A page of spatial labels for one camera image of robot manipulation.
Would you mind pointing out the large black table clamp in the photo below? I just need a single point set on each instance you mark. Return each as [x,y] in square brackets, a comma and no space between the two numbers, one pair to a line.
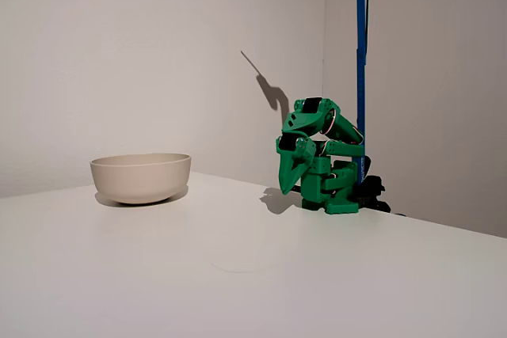
[372,191]

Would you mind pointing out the blue upright pole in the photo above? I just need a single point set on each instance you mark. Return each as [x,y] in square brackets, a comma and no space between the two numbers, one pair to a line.
[361,57]

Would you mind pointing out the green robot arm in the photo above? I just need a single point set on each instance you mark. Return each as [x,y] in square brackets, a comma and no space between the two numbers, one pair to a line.
[317,189]

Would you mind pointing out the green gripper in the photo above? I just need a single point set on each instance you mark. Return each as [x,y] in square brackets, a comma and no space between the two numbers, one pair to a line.
[292,162]

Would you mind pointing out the small black clamp bar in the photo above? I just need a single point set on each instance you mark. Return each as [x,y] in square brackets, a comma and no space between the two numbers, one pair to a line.
[295,187]

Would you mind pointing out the beige bowl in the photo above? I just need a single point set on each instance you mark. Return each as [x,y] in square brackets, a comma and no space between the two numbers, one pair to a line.
[140,179]

